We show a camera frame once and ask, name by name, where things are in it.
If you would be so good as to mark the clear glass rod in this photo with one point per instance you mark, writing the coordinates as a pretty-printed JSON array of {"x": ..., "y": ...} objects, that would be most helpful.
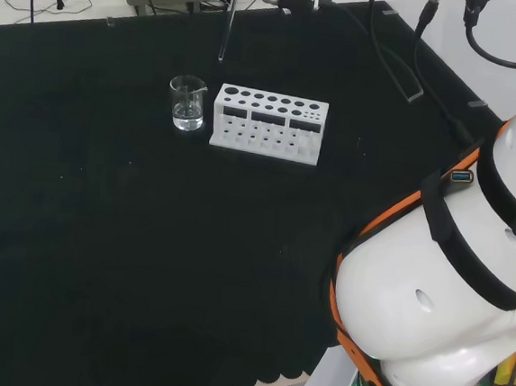
[{"x": 230, "y": 19}]

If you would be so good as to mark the white test tube rack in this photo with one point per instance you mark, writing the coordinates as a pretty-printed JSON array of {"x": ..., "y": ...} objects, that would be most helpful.
[{"x": 268, "y": 128}]

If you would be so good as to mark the black bench cloth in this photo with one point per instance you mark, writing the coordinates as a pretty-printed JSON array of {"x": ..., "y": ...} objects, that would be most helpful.
[{"x": 123, "y": 235}]

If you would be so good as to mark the clear glass beaker with water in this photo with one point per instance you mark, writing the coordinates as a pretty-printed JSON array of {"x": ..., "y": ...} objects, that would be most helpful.
[{"x": 188, "y": 105}]

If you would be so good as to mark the clear cloth clip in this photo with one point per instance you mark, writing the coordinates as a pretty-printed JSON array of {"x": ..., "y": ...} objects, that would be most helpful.
[
  {"x": 110, "y": 21},
  {"x": 390, "y": 12},
  {"x": 477, "y": 104}
]

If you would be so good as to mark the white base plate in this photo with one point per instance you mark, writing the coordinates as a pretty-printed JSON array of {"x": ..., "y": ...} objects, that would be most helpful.
[{"x": 327, "y": 384}]

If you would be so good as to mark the clear curved plastic strip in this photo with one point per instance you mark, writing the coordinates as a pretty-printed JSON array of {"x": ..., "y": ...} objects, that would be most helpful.
[{"x": 414, "y": 97}]

